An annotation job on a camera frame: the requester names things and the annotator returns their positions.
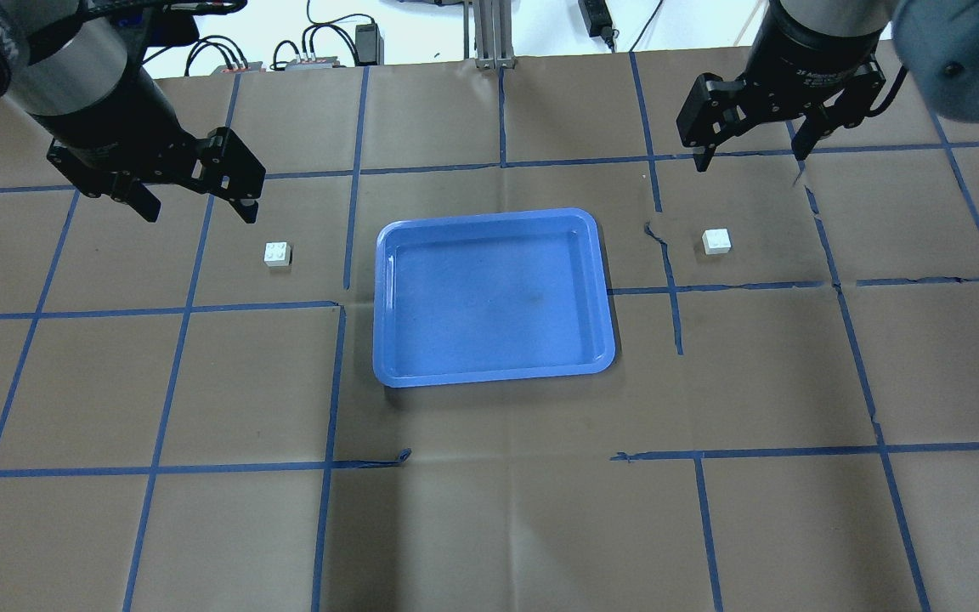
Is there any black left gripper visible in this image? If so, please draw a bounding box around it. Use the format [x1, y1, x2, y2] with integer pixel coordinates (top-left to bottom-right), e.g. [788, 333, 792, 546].
[47, 82, 267, 224]

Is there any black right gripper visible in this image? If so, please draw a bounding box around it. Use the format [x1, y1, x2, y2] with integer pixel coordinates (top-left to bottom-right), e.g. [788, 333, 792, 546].
[676, 25, 886, 172]

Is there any white block with studs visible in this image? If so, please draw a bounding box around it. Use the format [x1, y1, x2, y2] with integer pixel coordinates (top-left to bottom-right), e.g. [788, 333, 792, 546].
[262, 241, 294, 269]

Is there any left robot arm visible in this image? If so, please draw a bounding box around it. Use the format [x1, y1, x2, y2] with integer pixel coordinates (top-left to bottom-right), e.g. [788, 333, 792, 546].
[0, 1, 265, 224]

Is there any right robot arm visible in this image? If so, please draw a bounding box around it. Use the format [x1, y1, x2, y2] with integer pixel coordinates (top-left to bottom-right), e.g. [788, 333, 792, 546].
[676, 1, 979, 172]

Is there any blue plastic tray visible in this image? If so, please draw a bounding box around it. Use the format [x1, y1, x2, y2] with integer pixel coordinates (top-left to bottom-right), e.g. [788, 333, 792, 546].
[372, 207, 617, 388]

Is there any electronics connector box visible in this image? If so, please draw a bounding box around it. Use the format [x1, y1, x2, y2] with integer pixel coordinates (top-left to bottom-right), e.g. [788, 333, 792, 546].
[211, 61, 268, 75]
[283, 55, 343, 72]

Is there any black power adapter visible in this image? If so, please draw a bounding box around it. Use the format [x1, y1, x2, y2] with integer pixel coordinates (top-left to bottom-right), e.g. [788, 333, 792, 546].
[354, 22, 384, 66]

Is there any brown paper table cover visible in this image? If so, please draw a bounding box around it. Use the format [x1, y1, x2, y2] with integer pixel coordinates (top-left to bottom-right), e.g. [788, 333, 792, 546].
[0, 48, 979, 611]

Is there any aluminium frame post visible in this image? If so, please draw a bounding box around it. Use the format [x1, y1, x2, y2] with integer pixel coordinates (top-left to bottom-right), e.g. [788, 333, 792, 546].
[465, 1, 516, 71]

